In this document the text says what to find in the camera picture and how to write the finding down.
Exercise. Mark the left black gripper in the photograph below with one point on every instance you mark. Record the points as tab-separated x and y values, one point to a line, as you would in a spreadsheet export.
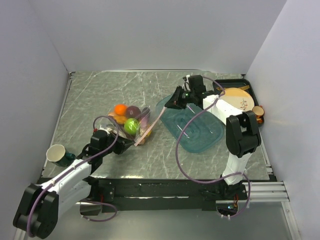
122	143

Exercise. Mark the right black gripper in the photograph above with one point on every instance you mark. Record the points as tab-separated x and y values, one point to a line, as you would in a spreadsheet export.
175	101

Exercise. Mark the grey toy fish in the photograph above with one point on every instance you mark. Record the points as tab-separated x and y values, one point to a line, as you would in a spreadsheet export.
110	128

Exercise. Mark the green apple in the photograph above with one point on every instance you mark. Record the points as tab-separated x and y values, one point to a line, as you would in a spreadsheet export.
131	126

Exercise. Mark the clear zip top bag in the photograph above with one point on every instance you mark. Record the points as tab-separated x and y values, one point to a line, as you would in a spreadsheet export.
155	117

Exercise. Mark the orange tangerine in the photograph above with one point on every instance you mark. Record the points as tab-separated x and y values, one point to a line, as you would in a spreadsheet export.
120	109

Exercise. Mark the teal transparent food tray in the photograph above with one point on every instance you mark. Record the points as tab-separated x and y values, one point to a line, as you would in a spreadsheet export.
203	133

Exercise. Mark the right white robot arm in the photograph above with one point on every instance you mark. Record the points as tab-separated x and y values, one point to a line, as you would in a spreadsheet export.
242	134

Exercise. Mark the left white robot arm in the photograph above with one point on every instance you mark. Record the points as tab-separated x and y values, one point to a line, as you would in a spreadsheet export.
42	205

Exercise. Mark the black serving tray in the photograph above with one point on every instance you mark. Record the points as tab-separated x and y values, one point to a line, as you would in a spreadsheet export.
237	83

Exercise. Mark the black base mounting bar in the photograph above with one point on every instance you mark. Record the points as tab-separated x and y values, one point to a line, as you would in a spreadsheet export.
169	194

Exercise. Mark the cream and orange plate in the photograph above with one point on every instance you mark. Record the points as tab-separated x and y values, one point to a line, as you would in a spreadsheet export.
238	98

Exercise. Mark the green paper cup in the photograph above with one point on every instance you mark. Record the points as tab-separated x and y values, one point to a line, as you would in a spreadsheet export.
59	156

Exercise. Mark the wooden fork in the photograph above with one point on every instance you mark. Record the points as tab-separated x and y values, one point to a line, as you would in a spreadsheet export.
246	87

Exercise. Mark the small brown ceramic cup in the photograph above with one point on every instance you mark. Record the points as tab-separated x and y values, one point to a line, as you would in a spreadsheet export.
258	111

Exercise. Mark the aluminium rail frame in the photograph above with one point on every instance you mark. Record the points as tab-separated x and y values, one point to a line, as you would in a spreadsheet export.
152	194

